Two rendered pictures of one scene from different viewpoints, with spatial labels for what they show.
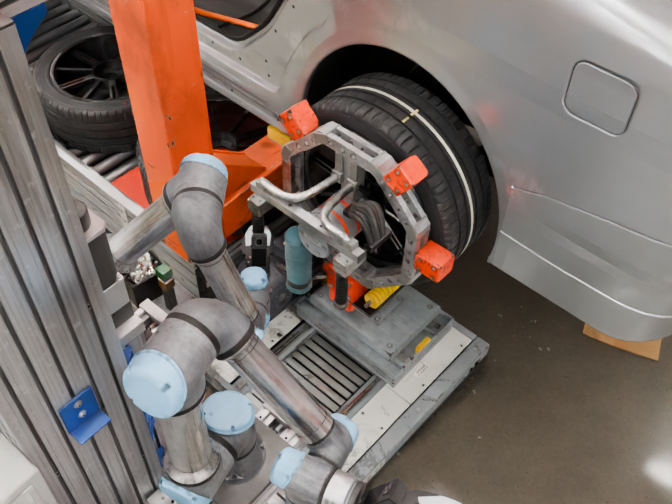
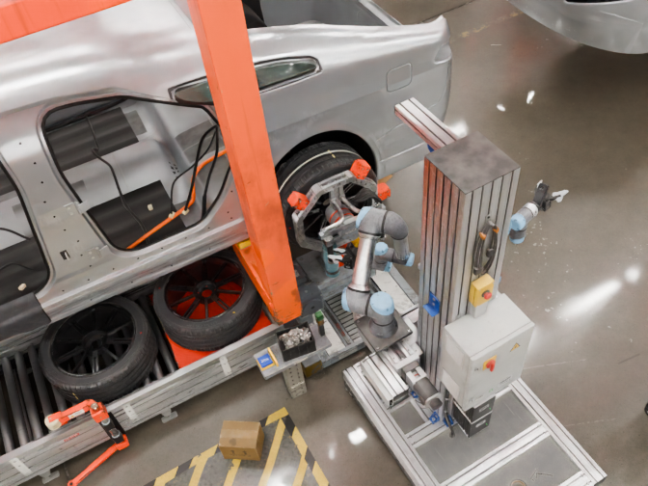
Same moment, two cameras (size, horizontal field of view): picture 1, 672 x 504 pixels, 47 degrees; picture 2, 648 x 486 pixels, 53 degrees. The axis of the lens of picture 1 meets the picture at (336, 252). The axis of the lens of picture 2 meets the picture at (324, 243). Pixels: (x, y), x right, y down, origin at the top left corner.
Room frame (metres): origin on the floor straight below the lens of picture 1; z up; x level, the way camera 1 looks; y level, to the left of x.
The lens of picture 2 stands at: (0.55, 2.40, 3.69)
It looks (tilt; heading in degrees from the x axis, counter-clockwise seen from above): 49 degrees down; 297
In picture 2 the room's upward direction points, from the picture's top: 8 degrees counter-clockwise
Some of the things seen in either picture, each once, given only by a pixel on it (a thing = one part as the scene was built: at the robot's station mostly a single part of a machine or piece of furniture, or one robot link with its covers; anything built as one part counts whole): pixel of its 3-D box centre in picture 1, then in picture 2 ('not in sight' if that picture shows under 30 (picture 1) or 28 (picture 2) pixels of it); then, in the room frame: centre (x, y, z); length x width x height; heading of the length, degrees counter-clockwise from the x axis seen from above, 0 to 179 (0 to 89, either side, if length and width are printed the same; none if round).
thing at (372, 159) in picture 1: (351, 209); (336, 213); (1.68, -0.04, 0.85); 0.54 x 0.07 x 0.54; 49
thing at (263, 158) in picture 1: (259, 156); (256, 255); (2.09, 0.28, 0.69); 0.52 x 0.17 x 0.35; 139
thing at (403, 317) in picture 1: (376, 285); (330, 251); (1.81, -0.15, 0.32); 0.40 x 0.30 x 0.28; 49
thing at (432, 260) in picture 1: (433, 261); (381, 192); (1.48, -0.29, 0.85); 0.09 x 0.08 x 0.07; 49
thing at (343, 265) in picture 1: (349, 259); not in sight; (1.42, -0.04, 0.93); 0.09 x 0.05 x 0.05; 139
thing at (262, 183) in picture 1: (299, 171); (329, 211); (1.66, 0.11, 1.03); 0.19 x 0.18 x 0.11; 139
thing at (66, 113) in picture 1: (113, 87); (99, 348); (2.86, 1.03, 0.39); 0.66 x 0.66 x 0.24
